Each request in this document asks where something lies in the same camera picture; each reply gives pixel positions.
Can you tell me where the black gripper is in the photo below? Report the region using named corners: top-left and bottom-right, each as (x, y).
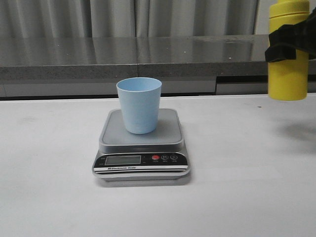
top-left (265, 9), bottom-right (316, 63)

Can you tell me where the yellow squeeze bottle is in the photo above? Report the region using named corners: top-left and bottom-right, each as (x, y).
top-left (268, 0), bottom-right (310, 101)

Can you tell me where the light blue plastic cup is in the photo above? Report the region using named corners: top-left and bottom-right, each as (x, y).
top-left (117, 77), bottom-right (162, 134)

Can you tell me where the silver digital kitchen scale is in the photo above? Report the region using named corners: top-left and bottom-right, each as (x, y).
top-left (92, 108), bottom-right (191, 181)

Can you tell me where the grey stone counter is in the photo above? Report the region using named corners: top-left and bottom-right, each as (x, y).
top-left (0, 34), bottom-right (316, 98)

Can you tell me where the grey curtain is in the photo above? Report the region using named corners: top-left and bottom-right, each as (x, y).
top-left (0, 0), bottom-right (273, 38)

